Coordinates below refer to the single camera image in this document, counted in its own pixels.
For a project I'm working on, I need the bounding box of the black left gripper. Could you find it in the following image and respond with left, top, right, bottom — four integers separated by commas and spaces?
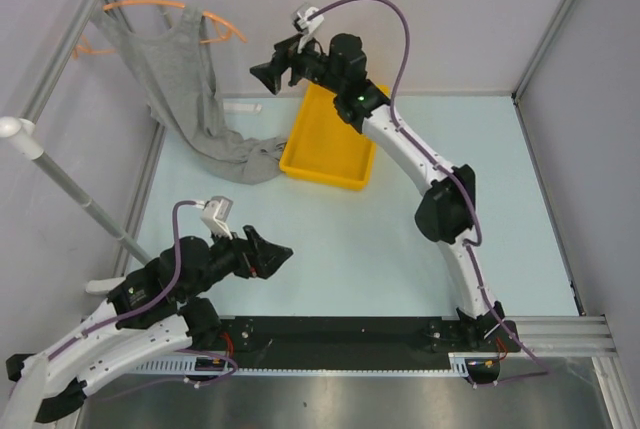
180, 221, 293, 301

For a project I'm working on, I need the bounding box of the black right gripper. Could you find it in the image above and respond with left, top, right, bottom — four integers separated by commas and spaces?
248, 32, 343, 97

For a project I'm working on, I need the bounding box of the orange wire hanger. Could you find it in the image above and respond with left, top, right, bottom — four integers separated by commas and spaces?
71, 0, 248, 60

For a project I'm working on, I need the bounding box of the grey tank top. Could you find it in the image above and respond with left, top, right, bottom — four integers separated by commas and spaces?
91, 6, 287, 185

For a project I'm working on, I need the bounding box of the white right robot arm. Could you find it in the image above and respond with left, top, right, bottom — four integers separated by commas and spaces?
269, 33, 518, 350

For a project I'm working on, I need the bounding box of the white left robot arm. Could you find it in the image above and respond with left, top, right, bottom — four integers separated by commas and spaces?
1, 225, 294, 428

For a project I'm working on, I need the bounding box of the yellow plastic tray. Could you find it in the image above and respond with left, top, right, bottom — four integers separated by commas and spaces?
279, 84, 376, 191

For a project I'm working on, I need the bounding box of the white clothes rack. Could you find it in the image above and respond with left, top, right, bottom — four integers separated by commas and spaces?
0, 0, 263, 295

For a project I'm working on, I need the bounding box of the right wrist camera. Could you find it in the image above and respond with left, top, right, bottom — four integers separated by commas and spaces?
291, 3, 324, 53

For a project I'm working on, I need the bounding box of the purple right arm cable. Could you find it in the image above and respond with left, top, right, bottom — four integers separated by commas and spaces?
313, 0, 551, 389

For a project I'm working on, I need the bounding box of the white slotted cable duct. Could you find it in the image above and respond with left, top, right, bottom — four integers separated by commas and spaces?
130, 354, 469, 378

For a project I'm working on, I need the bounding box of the aluminium frame rail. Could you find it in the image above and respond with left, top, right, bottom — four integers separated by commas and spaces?
512, 316, 617, 358

